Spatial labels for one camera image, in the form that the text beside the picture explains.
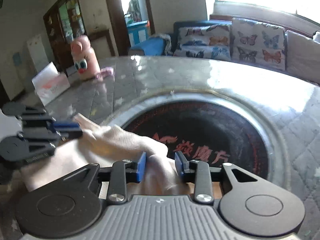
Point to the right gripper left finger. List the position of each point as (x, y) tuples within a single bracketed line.
[(123, 172)]

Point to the dark door frame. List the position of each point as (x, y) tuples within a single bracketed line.
[(119, 29)]

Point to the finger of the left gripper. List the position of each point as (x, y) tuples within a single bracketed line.
[(70, 135), (65, 126)]

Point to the pink cartoon water bottle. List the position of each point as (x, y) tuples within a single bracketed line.
[(84, 58)]

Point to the butterfly cushion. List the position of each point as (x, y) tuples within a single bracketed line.
[(258, 43), (207, 42)]

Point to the cream long-sleeve garment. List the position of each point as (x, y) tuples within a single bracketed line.
[(105, 145)]

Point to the white plush toy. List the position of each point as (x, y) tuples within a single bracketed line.
[(316, 36)]

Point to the blue blanket on sofa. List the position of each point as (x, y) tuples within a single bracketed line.
[(155, 45)]

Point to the dark wooden cabinet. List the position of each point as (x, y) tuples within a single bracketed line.
[(64, 22)]

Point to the dark blue sofa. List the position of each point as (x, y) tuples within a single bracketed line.
[(178, 25)]

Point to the plain beige cushion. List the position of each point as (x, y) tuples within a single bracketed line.
[(302, 57)]

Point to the grey quilted table cover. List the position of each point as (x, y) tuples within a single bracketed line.
[(283, 109)]

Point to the middle butterfly cushion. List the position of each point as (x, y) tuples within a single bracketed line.
[(258, 43)]

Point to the white refrigerator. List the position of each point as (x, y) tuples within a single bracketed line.
[(37, 53)]

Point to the tissue pack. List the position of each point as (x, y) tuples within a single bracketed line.
[(50, 83)]

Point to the left butterfly cushion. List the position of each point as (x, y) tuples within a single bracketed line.
[(207, 42)]

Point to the round black stove plate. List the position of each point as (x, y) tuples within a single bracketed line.
[(204, 131)]

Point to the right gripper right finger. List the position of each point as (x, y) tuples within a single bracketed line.
[(198, 173)]

